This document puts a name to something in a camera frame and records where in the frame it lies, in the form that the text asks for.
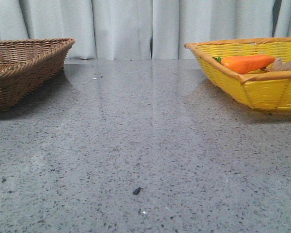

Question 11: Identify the white curtain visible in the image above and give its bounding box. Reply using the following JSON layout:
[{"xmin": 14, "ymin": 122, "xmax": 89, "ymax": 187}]
[{"xmin": 0, "ymin": 0, "xmax": 291, "ymax": 60}]

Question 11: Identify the orange toy carrot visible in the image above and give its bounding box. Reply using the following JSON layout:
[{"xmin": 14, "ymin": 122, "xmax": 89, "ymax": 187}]
[{"xmin": 213, "ymin": 54, "xmax": 276, "ymax": 74}]

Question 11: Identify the yellow woven basket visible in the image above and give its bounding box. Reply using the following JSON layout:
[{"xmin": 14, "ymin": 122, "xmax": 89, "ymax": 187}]
[{"xmin": 184, "ymin": 37, "xmax": 291, "ymax": 112}]

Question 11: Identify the brown wicker basket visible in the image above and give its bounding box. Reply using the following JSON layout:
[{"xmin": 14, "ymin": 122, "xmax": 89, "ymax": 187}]
[{"xmin": 0, "ymin": 38, "xmax": 75, "ymax": 112}]

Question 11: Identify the brown ginger root toy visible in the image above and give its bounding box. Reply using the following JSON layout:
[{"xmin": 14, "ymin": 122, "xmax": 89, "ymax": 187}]
[{"xmin": 267, "ymin": 59, "xmax": 291, "ymax": 72}]

